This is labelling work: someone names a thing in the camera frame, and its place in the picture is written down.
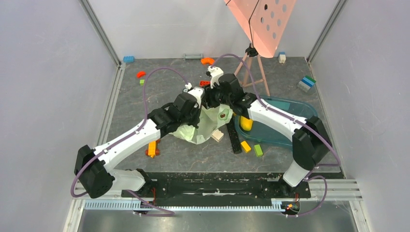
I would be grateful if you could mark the black microphone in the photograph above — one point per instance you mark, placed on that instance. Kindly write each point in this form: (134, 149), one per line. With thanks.
(233, 136)

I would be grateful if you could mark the orange yellow toy car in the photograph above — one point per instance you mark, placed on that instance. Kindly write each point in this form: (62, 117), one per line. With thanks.
(152, 150)

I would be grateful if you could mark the blue lego brick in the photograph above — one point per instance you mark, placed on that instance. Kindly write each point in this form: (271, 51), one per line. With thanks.
(128, 59)

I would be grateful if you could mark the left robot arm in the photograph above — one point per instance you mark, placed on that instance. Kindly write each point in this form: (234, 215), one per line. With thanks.
(95, 167)

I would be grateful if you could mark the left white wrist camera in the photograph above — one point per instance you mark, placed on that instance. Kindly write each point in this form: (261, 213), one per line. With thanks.
(197, 92)

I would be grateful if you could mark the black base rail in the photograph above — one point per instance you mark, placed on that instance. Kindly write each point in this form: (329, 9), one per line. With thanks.
(218, 189)

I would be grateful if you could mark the green avocado plastic bag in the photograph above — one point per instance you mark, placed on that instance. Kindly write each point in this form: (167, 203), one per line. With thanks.
(210, 120)

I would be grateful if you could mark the teal plastic tub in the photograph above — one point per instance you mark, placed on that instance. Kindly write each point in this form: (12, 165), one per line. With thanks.
(274, 129)

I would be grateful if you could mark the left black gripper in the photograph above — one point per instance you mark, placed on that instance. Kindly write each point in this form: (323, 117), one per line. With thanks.
(197, 111)

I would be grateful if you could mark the green wooden block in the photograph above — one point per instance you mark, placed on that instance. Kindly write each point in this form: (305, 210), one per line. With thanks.
(258, 150)

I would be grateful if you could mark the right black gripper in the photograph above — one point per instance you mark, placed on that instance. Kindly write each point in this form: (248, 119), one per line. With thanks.
(212, 99)

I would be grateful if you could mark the cream lego brick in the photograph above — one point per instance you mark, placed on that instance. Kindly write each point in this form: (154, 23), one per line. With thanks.
(217, 135)

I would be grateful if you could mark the yellow wooden block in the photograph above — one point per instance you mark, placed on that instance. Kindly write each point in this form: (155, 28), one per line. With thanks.
(245, 146)

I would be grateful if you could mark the pink perforated panel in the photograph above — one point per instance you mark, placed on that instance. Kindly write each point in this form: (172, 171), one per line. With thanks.
(263, 21)

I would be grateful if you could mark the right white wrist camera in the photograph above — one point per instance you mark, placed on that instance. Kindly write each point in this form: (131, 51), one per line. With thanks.
(215, 74)

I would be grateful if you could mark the orange curved block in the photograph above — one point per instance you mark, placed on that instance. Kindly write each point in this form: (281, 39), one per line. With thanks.
(207, 61)

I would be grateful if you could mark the red arch block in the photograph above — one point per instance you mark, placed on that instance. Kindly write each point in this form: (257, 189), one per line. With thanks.
(140, 74)

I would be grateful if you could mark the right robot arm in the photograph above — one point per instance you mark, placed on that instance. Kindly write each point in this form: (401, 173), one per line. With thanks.
(309, 138)

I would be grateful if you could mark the white blue small brick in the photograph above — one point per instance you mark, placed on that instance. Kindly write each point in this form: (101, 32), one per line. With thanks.
(281, 57)

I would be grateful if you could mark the red lego brick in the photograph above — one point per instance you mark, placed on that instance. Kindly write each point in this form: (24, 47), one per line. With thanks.
(204, 83)

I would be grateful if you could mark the grey blue green brick stack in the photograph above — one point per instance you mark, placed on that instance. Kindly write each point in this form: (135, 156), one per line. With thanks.
(306, 83)

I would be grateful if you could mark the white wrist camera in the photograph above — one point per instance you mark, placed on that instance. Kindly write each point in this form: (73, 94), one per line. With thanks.
(197, 92)
(215, 74)

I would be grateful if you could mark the yellow fake mango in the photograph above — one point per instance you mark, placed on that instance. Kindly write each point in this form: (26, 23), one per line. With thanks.
(245, 123)

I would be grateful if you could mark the grey metal handle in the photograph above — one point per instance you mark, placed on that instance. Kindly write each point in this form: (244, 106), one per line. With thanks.
(192, 56)

